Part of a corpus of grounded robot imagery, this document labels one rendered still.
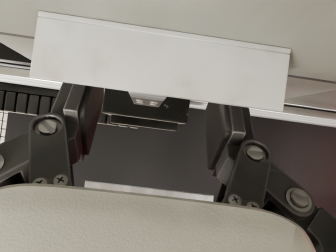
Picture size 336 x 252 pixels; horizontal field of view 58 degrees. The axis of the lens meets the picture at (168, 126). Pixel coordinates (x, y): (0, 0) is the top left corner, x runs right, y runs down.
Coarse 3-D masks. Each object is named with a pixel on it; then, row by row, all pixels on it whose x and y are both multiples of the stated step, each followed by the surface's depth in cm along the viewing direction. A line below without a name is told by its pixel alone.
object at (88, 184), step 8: (88, 184) 23; (96, 184) 23; (104, 184) 23; (112, 184) 23; (120, 184) 23; (136, 192) 23; (144, 192) 23; (152, 192) 23; (160, 192) 23; (168, 192) 24; (176, 192) 24; (184, 192) 24; (192, 192) 24; (208, 200) 24
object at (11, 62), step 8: (0, 48) 21; (8, 48) 21; (0, 56) 21; (8, 56) 21; (16, 56) 21; (24, 56) 21; (0, 64) 24; (8, 64) 23; (16, 64) 23; (24, 64) 22
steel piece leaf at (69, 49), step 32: (64, 32) 10; (96, 32) 10; (128, 32) 10; (160, 32) 10; (32, 64) 10; (64, 64) 10; (96, 64) 10; (128, 64) 10; (160, 64) 10; (192, 64) 10; (224, 64) 10; (256, 64) 10; (288, 64) 10; (192, 96) 10; (224, 96) 10; (256, 96) 10
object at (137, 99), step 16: (112, 96) 42; (128, 96) 42; (144, 96) 29; (160, 96) 27; (112, 112) 42; (128, 112) 42; (144, 112) 42; (160, 112) 42; (176, 112) 42; (160, 128) 43; (176, 128) 43
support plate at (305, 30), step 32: (0, 0) 9; (32, 0) 9; (64, 0) 9; (96, 0) 8; (128, 0) 8; (160, 0) 8; (192, 0) 8; (224, 0) 7; (256, 0) 7; (288, 0) 7; (320, 0) 7; (32, 32) 13; (192, 32) 10; (224, 32) 10; (256, 32) 9; (288, 32) 9; (320, 32) 9; (320, 64) 12; (288, 96) 21
